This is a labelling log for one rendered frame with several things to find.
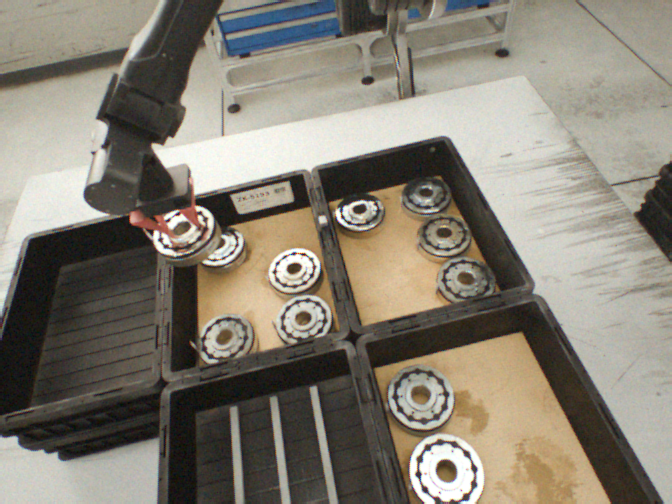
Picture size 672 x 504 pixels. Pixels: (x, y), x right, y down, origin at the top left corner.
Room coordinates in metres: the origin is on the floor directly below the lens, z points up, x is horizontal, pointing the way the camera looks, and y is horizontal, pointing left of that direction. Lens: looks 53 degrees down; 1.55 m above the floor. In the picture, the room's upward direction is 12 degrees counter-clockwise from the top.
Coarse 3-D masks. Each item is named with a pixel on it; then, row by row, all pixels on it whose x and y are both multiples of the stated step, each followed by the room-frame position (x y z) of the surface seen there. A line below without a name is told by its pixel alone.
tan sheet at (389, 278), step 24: (384, 192) 0.69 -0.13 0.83; (456, 216) 0.58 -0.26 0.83; (360, 240) 0.57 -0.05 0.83; (384, 240) 0.55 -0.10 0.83; (408, 240) 0.54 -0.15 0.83; (360, 264) 0.51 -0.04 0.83; (384, 264) 0.50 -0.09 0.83; (408, 264) 0.48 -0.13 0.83; (432, 264) 0.47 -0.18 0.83; (360, 288) 0.45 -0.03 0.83; (384, 288) 0.44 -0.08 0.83; (408, 288) 0.43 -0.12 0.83; (432, 288) 0.42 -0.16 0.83; (360, 312) 0.40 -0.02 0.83; (384, 312) 0.39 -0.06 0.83; (408, 312) 0.38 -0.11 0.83
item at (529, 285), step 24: (408, 144) 0.71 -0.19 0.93; (432, 144) 0.70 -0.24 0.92; (312, 168) 0.70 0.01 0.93; (480, 192) 0.54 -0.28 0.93; (336, 240) 0.50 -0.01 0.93; (504, 240) 0.43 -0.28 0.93; (336, 264) 0.45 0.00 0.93; (528, 288) 0.33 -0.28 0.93; (432, 312) 0.32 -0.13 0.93; (360, 336) 0.31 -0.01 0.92
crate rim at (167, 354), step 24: (216, 192) 0.69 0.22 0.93; (312, 192) 0.63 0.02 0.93; (168, 264) 0.52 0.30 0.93; (168, 288) 0.47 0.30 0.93; (336, 288) 0.40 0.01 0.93; (168, 312) 0.42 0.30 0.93; (168, 336) 0.38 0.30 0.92; (336, 336) 0.31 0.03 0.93; (168, 360) 0.33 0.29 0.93; (240, 360) 0.31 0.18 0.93
